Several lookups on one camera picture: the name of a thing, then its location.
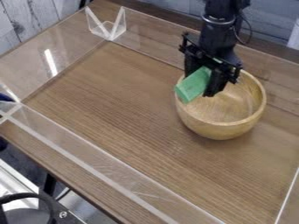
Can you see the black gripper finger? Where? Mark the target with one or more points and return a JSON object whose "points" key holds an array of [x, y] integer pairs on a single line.
{"points": [[215, 81], [192, 63]]}

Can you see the black table leg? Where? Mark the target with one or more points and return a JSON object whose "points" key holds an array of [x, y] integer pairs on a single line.
{"points": [[50, 184]]}

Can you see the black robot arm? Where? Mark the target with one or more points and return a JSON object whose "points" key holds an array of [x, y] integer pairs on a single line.
{"points": [[226, 8]]}

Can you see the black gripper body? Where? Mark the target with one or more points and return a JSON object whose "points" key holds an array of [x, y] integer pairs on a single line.
{"points": [[214, 45]]}

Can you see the brown wooden bowl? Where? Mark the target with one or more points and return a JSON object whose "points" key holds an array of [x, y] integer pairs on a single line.
{"points": [[230, 114]]}

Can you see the clear acrylic tray wall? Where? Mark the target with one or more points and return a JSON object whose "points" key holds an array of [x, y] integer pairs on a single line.
{"points": [[94, 117]]}

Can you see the green rectangular block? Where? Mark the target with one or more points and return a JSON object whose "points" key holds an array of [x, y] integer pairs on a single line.
{"points": [[191, 86]]}

